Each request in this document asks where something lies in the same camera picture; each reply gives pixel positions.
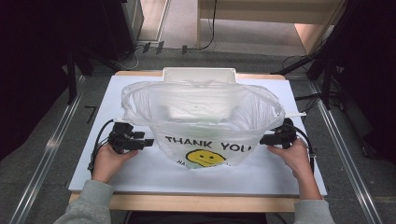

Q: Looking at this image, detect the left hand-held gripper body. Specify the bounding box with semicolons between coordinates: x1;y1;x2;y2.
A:
107;121;146;154

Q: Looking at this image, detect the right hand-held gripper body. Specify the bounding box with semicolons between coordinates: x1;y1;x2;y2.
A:
274;118;298;150

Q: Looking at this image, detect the white smiley plastic bag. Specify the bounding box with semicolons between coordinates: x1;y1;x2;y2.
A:
113;79;307;171

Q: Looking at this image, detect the person's right hand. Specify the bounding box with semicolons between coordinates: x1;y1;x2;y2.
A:
267;138;314;181

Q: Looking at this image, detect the person's left hand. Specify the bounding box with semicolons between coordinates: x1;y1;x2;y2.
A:
92;143;140;185

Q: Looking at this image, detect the black tripod stand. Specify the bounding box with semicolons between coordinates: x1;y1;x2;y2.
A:
271;36;347;110

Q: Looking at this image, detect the wooden table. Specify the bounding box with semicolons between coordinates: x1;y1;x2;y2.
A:
68;70;329;215

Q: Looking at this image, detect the black metal stand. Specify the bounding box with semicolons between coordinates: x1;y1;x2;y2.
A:
64;46;95;105

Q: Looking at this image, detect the white plastic container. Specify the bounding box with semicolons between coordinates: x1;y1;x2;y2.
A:
162;66;238;85

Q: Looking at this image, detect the person's dark lap clothing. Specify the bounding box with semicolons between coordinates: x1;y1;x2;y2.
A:
125;211;269;224

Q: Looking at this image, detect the black curtain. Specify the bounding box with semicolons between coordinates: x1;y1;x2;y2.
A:
0;0;135;161
323;0;396;164

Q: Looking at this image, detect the grey cabinet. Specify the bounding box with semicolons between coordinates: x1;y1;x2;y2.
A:
120;0;145;43

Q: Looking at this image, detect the light wooden bench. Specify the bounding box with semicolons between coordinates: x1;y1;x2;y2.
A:
196;0;347;56

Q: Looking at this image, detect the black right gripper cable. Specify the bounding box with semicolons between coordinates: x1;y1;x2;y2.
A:
289;123;316;174

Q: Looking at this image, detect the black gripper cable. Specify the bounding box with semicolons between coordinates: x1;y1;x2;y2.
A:
87;119;115;174
289;123;316;174

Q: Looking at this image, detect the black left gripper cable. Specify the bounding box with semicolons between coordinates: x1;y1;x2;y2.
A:
87;119;115;174

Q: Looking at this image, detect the aluminium floor rail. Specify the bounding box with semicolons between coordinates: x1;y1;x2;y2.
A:
307;80;385;224
8;75;87;224

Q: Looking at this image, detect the white floor cable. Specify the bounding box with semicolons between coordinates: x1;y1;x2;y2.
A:
117;45;145;71

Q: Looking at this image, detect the black floor cable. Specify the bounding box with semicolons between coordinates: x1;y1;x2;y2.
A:
186;0;219;51

